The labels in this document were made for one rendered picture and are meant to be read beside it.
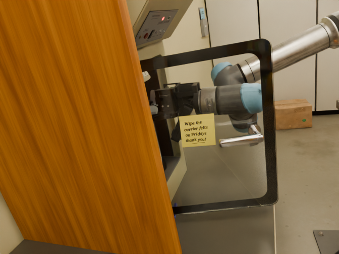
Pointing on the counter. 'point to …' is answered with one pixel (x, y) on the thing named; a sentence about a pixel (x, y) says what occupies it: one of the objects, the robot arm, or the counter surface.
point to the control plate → (151, 21)
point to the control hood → (135, 5)
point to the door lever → (255, 137)
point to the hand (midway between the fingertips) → (136, 113)
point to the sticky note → (198, 130)
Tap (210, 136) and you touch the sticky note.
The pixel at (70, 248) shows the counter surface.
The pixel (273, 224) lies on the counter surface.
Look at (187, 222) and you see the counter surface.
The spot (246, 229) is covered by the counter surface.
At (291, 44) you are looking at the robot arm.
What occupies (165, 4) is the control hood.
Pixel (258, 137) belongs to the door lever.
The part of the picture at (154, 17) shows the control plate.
